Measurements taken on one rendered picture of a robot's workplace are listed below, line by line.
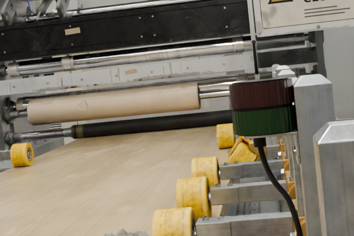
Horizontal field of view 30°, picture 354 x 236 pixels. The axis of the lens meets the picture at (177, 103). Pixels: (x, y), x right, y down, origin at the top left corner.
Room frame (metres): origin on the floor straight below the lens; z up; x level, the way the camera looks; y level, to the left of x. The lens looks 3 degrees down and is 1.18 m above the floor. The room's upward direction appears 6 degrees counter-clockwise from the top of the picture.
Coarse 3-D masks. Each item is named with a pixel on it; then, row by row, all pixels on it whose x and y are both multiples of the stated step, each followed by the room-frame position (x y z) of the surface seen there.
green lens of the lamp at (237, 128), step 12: (288, 108) 0.61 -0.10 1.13; (240, 120) 0.61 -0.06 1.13; (252, 120) 0.60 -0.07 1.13; (264, 120) 0.60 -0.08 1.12; (276, 120) 0.60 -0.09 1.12; (288, 120) 0.61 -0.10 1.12; (240, 132) 0.61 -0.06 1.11; (252, 132) 0.60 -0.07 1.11; (264, 132) 0.60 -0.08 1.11; (276, 132) 0.60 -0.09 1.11
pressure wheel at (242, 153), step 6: (240, 144) 1.65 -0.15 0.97; (246, 144) 1.67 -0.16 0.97; (234, 150) 1.64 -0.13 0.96; (240, 150) 1.64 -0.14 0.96; (246, 150) 1.64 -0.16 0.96; (234, 156) 1.63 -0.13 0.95; (240, 156) 1.63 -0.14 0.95; (246, 156) 1.63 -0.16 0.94; (252, 156) 1.64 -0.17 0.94; (228, 162) 1.64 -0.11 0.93
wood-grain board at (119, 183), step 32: (64, 160) 2.31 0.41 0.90; (96, 160) 2.21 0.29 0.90; (128, 160) 2.13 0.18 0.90; (160, 160) 2.04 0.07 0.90; (224, 160) 1.90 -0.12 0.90; (0, 192) 1.75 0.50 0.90; (32, 192) 1.70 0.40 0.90; (64, 192) 1.64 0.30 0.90; (96, 192) 1.59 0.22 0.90; (128, 192) 1.55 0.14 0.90; (160, 192) 1.50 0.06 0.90; (0, 224) 1.34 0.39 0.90; (32, 224) 1.31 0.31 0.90; (64, 224) 1.27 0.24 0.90; (96, 224) 1.24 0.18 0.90; (128, 224) 1.22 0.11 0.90
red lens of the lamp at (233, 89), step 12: (240, 84) 0.61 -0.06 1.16; (252, 84) 0.60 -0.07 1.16; (264, 84) 0.60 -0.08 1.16; (276, 84) 0.60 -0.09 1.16; (288, 84) 0.61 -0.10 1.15; (240, 96) 0.61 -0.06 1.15; (252, 96) 0.60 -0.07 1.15; (264, 96) 0.60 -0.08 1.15; (276, 96) 0.60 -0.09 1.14; (288, 96) 0.61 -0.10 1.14; (240, 108) 0.61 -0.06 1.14
